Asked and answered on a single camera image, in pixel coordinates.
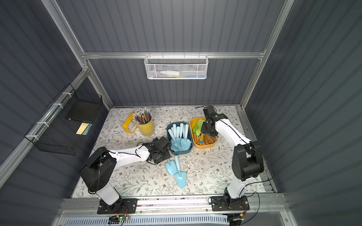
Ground colored pencils bunch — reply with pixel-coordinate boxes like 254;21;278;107
133;107;152;125

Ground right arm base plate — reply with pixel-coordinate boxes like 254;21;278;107
208;195;250;212

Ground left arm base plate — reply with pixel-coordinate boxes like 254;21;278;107
97;198;138;215

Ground blue shovel cluster back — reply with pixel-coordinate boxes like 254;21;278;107
181;124;191;151

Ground black wire side basket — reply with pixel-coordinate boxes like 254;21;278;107
25;86;103;155

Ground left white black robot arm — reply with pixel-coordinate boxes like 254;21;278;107
80;137;171;206

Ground yellow storage box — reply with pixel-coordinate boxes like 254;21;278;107
189;117;217;149

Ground blue shovel mid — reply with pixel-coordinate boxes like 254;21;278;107
177;123;184;139

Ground green shovel wooden handle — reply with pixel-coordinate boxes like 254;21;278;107
192;123;200;136

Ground blue shovel cluster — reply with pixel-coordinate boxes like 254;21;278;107
181;124;191;151
165;159;178;176

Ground yellow sticky notes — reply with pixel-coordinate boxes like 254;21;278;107
76;122;89;135

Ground white bottle in basket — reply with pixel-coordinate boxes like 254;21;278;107
160;70;180;77

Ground black notebook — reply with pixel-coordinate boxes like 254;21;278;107
65;100;99;123

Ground white perforated front panel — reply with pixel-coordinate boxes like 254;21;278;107
62;214;229;226

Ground teal storage box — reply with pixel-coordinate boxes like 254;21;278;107
166;121;193;155

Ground floral table mat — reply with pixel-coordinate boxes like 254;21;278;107
71;105;272;198

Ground green shovel blue-tip yellow handle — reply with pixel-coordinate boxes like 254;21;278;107
197;119;205;136

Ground white wire wall basket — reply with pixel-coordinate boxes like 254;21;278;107
144;56;209;80

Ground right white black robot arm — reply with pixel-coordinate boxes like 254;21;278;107
201;105;264;201

